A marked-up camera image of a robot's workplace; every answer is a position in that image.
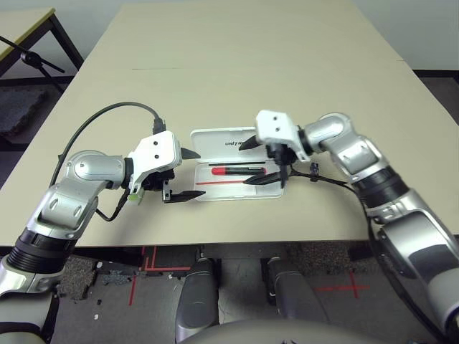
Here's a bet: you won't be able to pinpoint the wooden side table black legs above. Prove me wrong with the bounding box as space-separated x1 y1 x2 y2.
0 7 85 87

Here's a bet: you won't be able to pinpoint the dark grey floor mat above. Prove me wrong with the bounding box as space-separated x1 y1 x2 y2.
0 85 51 144

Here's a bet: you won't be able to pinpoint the black tripod stand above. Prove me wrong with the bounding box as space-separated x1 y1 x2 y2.
0 34 66 94

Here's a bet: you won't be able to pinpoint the white plastic pencil case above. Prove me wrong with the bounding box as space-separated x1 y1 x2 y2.
189 125 285 203

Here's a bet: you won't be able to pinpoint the grey left wrist camera cable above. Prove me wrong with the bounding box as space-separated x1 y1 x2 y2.
51 102 166 187

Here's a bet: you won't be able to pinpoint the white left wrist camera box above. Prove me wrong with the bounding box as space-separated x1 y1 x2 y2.
126 130 182 194

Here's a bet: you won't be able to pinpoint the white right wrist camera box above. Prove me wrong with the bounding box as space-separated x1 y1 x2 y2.
255 110 311 162

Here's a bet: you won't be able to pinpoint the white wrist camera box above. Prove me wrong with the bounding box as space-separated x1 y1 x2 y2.
126 130 182 194
255 110 311 162

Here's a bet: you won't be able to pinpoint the grey left robot leg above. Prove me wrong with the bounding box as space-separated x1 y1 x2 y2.
174 257 220 340

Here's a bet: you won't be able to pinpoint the brown speckled carpet piece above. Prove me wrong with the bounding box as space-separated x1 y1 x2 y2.
285 242 363 277
59 254 98 301

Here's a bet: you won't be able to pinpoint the grey right robot leg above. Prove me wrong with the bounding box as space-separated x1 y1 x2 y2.
265 257 329 323

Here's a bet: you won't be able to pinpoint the grey robot leg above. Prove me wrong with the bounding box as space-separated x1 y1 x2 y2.
265 257 329 323
174 257 220 340

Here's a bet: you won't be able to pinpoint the short black wrist cable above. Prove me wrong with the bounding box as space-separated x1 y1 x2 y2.
95 189 131 222

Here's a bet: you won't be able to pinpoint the red and black marker pen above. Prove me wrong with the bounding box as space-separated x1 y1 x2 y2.
210 165 268 176

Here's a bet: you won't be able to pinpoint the grey robot torso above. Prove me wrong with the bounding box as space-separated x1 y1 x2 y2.
179 318 406 344

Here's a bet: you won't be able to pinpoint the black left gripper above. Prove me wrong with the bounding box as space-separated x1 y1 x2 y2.
143 145 207 204

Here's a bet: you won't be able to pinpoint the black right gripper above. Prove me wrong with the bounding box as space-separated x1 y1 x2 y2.
237 134 298 188

